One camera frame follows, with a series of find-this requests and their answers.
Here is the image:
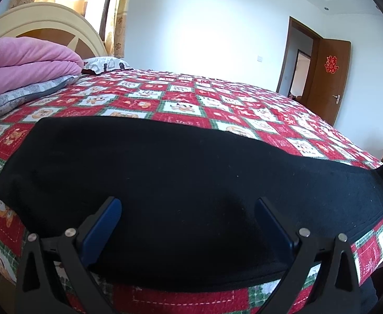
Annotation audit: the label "window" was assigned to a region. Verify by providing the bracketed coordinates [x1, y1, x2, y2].
[80, 0, 118, 52]

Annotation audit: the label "narrow yellow curtain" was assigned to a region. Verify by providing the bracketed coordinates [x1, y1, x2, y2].
[113, 0, 132, 60]

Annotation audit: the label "red paper door decoration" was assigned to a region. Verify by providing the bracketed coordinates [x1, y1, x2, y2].
[324, 55, 339, 73]

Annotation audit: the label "cream and brown headboard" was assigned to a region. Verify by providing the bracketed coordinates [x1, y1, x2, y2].
[0, 2, 109, 58]

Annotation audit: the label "grey patterned pillow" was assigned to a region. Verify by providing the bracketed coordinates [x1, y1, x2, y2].
[0, 75, 79, 124]

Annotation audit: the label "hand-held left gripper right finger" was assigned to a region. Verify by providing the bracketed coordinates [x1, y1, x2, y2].
[255, 197, 362, 314]

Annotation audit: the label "black pants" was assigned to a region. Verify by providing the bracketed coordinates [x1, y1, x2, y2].
[0, 116, 383, 293]

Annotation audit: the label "red printed patchwork quilt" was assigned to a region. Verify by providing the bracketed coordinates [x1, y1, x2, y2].
[0, 68, 383, 314]

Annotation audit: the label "folded pink blanket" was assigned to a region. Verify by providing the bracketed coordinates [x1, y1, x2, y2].
[0, 37, 83, 106]

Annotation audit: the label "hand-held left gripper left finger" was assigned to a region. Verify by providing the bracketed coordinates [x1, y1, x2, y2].
[15, 196, 123, 314]

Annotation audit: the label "brown door frame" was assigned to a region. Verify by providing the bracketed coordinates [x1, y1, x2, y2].
[276, 16, 321, 100]

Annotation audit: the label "white patterned pillow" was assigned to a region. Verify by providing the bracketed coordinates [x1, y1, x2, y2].
[80, 56, 134, 74]

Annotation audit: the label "brown wooden door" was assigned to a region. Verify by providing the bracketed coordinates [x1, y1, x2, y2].
[301, 37, 352, 127]

